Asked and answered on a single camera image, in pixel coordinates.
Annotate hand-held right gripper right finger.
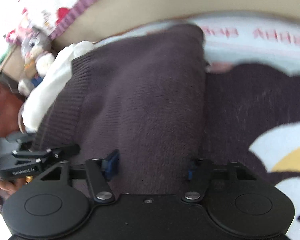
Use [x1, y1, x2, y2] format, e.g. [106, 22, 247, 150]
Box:
[181, 158, 267, 203]

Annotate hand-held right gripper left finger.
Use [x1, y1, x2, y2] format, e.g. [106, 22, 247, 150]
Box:
[34, 149, 120, 203]

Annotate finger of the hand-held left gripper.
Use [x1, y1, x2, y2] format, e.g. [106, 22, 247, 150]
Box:
[6, 132, 36, 151]
[12, 144, 80, 161]

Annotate brown knitted sweater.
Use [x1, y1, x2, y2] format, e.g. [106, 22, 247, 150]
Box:
[31, 24, 208, 197]

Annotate person's left hand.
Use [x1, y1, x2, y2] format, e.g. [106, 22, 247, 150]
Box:
[0, 174, 24, 197]

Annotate red-brown wooden drawer cabinet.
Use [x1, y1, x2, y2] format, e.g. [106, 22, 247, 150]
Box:
[0, 76, 25, 140]

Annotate white folded garment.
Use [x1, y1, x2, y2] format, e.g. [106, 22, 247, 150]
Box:
[19, 41, 95, 133]

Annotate beige nightstand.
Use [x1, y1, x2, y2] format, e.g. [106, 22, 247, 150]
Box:
[0, 46, 28, 80]

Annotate grey plush rabbit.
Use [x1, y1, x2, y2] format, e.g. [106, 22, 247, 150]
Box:
[17, 29, 56, 97]

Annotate checkered floor mat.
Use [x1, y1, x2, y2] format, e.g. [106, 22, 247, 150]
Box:
[95, 15, 300, 240]

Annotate red plush toy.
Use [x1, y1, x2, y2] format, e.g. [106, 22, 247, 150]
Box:
[4, 25, 24, 43]

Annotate printed quilt with purple ruffle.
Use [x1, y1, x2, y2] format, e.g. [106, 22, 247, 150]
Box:
[0, 0, 123, 40]

